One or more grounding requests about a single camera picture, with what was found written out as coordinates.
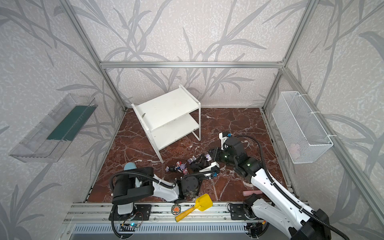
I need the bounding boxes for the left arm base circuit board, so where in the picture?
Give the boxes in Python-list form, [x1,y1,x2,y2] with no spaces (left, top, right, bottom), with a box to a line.
[120,223,141,232]

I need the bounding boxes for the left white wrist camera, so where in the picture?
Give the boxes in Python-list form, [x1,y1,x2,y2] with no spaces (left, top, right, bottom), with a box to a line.
[199,162,220,179]

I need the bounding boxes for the red cap doraemon figure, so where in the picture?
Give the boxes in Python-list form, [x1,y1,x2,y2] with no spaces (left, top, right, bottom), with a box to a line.
[175,161,186,173]

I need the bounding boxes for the yellow plastic toy shovel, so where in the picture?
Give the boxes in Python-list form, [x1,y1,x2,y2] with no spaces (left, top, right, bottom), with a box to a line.
[175,194,213,223]

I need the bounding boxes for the round orange badge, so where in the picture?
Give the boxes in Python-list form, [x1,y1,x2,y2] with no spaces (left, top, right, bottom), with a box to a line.
[171,204,181,216]

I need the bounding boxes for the clear plastic wall bin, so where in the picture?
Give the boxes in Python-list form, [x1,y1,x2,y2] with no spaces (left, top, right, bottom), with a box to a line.
[9,94,98,163]

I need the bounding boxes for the purple kuromi figure black bow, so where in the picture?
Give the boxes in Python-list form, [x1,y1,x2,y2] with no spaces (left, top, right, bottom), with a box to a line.
[187,156,198,165]

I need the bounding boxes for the white two-tier metal shelf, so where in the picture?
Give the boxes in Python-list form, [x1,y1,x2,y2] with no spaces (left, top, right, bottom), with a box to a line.
[131,85,202,164]

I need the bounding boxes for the pink object in basket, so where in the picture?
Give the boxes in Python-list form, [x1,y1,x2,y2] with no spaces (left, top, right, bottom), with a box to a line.
[289,144,301,161]

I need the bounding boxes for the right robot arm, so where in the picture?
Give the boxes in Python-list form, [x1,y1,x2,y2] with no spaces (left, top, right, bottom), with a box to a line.
[211,132,348,240]

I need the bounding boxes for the purple striped bow kuromi figure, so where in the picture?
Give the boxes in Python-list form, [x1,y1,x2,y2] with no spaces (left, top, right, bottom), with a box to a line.
[205,154,212,161]

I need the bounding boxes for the white wire mesh basket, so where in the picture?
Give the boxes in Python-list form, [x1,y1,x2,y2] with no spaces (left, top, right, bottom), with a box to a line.
[272,91,334,164]

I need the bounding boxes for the black hooded kuromi figure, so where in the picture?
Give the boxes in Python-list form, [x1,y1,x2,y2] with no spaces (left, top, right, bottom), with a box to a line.
[165,166,177,173]

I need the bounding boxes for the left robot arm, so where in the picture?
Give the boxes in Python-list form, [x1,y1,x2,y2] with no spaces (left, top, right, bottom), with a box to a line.
[109,161,220,217]

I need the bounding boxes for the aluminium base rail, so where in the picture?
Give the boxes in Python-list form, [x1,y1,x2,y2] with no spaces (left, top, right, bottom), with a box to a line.
[61,201,319,224]

